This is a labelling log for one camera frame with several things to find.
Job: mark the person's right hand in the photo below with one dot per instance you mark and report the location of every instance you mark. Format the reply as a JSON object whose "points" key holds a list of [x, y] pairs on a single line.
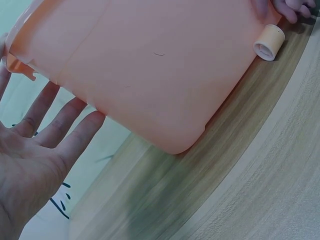
{"points": [[291, 8]]}

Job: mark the person's left hand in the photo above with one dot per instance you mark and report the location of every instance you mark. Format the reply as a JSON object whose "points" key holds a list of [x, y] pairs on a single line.
{"points": [[32, 172]]}

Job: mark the person's right fingers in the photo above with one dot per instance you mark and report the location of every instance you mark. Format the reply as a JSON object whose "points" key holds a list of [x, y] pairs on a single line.
{"points": [[285, 11]]}

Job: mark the person's left thumb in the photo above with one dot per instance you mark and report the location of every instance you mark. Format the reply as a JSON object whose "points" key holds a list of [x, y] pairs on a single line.
{"points": [[2, 44]]}

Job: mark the pink translucent plastic bin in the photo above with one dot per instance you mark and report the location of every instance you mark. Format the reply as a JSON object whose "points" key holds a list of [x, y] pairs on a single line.
{"points": [[150, 70]]}

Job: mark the small cream and white roll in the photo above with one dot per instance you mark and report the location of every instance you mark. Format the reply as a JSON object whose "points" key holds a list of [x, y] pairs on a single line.
{"points": [[275, 41]]}

